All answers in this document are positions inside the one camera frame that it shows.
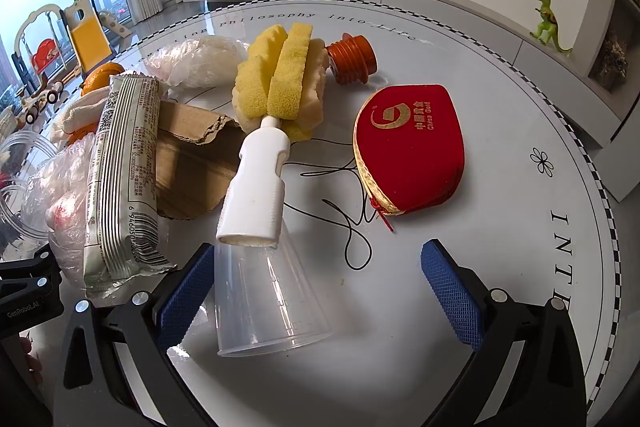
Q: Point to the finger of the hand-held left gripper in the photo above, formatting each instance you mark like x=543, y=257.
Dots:
x=27, y=263

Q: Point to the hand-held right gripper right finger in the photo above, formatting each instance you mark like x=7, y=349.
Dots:
x=452, y=297

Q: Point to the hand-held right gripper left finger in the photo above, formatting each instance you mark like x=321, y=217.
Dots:
x=185, y=297

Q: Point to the clear plastic cup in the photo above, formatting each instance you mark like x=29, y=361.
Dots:
x=270, y=307

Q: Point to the striped snack wrapper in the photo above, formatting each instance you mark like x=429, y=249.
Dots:
x=125, y=187

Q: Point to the torn brown cardboard piece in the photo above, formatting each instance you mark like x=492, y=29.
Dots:
x=190, y=167

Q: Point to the yellow sponge bottle brush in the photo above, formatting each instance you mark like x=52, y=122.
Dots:
x=255, y=187

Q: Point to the orange bottle stopper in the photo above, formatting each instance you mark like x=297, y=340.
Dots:
x=352, y=57

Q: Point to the person's left hand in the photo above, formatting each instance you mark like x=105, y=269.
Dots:
x=31, y=357

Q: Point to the clear plastic bag red contents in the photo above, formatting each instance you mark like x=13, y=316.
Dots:
x=60, y=217

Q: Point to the clear plastic container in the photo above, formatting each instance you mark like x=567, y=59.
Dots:
x=25, y=142

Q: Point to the orange tangerine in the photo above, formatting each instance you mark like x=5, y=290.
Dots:
x=80, y=136
x=100, y=77

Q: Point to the red zipper pouch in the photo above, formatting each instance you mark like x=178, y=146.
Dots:
x=410, y=147

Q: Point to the wooden toy car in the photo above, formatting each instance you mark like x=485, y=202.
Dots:
x=42, y=99

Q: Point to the toy swing red seat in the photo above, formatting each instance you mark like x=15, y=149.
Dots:
x=45, y=57

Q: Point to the yellow toy slide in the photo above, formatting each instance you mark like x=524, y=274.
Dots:
x=90, y=37

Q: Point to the dried flower bunch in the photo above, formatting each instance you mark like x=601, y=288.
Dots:
x=610, y=62

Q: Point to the green toy dinosaur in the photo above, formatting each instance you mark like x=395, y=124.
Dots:
x=547, y=27

